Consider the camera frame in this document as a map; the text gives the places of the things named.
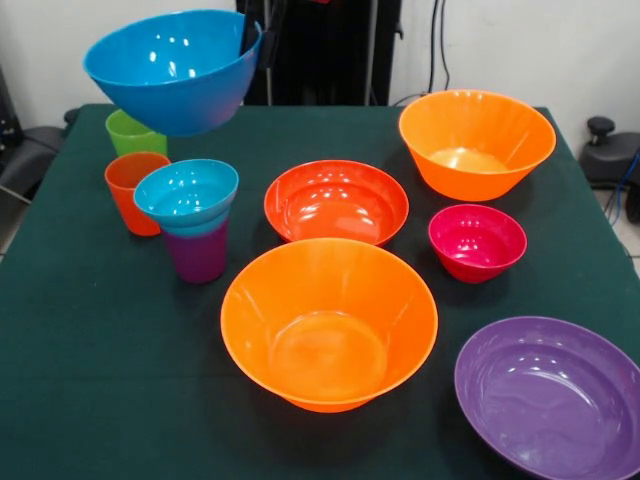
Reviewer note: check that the red-orange bowl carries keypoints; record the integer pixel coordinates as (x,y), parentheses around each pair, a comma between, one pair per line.
(335,202)

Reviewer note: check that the dark green tablecloth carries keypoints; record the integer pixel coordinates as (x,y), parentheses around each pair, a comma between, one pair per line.
(350,140)

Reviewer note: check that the small blue bowl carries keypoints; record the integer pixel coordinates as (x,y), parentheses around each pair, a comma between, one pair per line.
(187,192)

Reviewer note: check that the large orange bowl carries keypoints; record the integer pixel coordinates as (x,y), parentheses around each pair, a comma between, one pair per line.
(475,145)
(327,325)

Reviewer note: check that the pink bowl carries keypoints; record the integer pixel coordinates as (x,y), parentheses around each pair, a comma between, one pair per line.
(475,245)

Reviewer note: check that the orange cup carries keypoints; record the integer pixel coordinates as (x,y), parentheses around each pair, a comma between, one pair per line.
(122,200)

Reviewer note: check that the purple cup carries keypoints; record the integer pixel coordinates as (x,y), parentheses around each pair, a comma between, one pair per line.
(197,257)

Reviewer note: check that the green cup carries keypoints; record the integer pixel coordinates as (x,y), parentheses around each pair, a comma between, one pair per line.
(132,142)

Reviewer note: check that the purple bowl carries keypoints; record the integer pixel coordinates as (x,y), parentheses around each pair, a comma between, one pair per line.
(550,400)

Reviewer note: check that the black pedestal leg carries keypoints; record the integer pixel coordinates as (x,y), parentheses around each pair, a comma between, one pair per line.
(30,150)
(607,155)

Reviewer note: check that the large blue bowl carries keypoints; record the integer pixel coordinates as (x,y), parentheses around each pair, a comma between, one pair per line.
(170,85)

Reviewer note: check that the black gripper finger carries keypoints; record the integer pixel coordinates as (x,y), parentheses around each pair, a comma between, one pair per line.
(248,40)
(268,50)

